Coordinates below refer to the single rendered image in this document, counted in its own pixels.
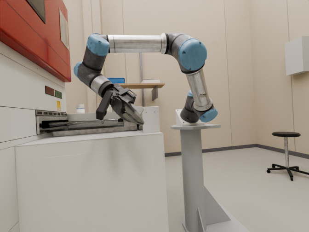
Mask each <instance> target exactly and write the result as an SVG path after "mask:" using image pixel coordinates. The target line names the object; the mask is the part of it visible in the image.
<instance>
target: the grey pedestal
mask: <svg viewBox="0 0 309 232"><path fill-rule="evenodd" d="M220 127H221V125H216V124H204V125H196V126H183V127H182V126H177V125H173V126H170V128H171V129H176V130H180V137H181V154H182V170H183V194H184V211H185V212H184V216H183V222H182V225H183V227H184V229H185V231H186V232H249V231H248V230H247V229H246V228H245V227H244V226H243V225H242V224H241V223H240V222H239V221H238V220H237V219H236V218H235V217H234V216H233V215H232V214H231V213H230V212H229V211H228V210H227V209H225V208H224V207H223V206H222V205H221V204H220V203H217V201H216V200H215V199H214V197H213V196H212V195H211V194H210V192H209V191H208V190H207V189H206V187H205V186H204V176H203V160H202V143H201V129H209V128H220Z"/></svg>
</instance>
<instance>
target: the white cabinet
mask: <svg viewBox="0 0 309 232"><path fill-rule="evenodd" d="M15 157H16V173H17V197H18V213H19V230H20V232H169V226H168V209H167V193H166V169H165V153H164V136H163V134H155V135H145V136H134V137H123V138H113V139H98V140H88V141H77V142H66V143H55V144H45V145H30V146H20V147H15Z"/></svg>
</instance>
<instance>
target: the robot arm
mask: <svg viewBox="0 0 309 232"><path fill-rule="evenodd" d="M137 52H160V53H161V54H168V55H171V56H173V57H174V58H175V59H176V60H177V61H178V64H179V67H180V70H181V72H182V73H184V74H185V75H186V77H187V80H188V83H189V87H190V90H189V92H188V94H187V99H186V103H185V106H184V108H183V109H182V111H181V113H180V117H181V118H182V119H183V120H184V121H186V122H190V123H194V122H197V121H198V120H199V119H200V120H201V121H202V122H210V121H211V120H213V119H214V118H215V117H216V116H217V114H218V111H217V109H216V108H215V107H214V105H213V101H212V99H211V98H210V97H209V95H208V91H207V87H206V81H205V77H204V72H203V67H204V65H205V60H206V58H207V49H206V47H205V45H204V44H203V43H202V42H201V41H200V40H198V39H195V38H193V37H191V36H189V35H188V34H185V33H162V34H161V35H101V34H99V33H92V34H91V35H90V36H89V37H88V39H87V43H86V50H85V54H84V58H83V61H81V62H78V63H77V64H76V66H75V67H74V74H75V76H76V77H78V78H79V80H80V81H81V82H83V83H84V84H86V85H87V86H88V87H89V88H90V89H91V90H93V91H94V92H95V93H96V94H97V95H99V96H100V97H102V98H103V99H102V101H101V103H100V105H99V107H98V108H97V109H96V119H98V120H103V118H104V117H105V116H106V114H107V109H108V107H109V105H111V107H112V109H113V110H114V111H115V112H116V114H117V115H119V116H120V117H121V118H122V119H123V120H125V121H128V122H132V123H135V124H139V125H143V124H144V120H143V118H142V117H141V114H142V112H143V111H144V108H143V107H142V106H135V105H134V102H135V99H136V97H135V96H137V95H136V94H135V93H134V92H133V91H131V90H130V89H129V88H125V89H124V88H123V87H121V86H120V85H119V84H118V83H114V84H113V83H112V82H111V81H110V80H108V79H107V78H106V77H105V76H103V75H102V74H101V71H102V68H103V65H104V62H105V59H106V56H107V54H108V53H137ZM129 91H131V92H132V93H133V94H131V93H130V92H129ZM125 111H126V112H125Z"/></svg>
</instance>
